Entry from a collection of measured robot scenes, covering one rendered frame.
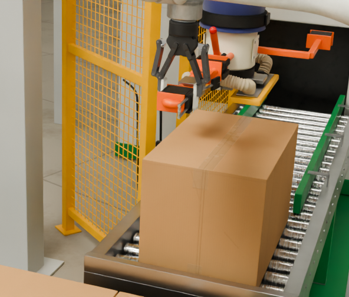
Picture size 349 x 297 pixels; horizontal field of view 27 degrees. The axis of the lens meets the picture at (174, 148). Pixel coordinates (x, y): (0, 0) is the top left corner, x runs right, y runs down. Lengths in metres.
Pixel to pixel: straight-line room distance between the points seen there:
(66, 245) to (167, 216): 1.53
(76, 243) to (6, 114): 0.93
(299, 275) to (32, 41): 1.49
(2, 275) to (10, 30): 1.09
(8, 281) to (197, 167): 0.71
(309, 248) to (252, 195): 0.46
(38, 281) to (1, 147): 1.00
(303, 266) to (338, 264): 1.34
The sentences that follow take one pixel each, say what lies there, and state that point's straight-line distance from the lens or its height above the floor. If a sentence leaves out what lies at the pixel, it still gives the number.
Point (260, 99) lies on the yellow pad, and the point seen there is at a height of 1.14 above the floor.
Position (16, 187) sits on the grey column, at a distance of 3.33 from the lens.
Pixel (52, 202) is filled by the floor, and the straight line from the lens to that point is 4.32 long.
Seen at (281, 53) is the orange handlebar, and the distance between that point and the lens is 2.50.
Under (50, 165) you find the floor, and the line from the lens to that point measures 4.85.
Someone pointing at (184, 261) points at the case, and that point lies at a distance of 2.42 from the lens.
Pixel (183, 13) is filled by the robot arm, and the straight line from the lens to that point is 1.85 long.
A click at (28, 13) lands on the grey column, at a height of 1.24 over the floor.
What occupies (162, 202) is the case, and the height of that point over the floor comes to 0.81.
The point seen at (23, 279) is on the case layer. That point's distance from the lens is 2.47.
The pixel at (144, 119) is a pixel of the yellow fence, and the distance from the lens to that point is 3.05.
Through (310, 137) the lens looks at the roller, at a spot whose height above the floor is 0.55.
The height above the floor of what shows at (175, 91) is 1.26.
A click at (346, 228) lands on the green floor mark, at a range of 4.25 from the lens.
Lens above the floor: 1.78
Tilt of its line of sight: 20 degrees down
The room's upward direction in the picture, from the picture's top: 3 degrees clockwise
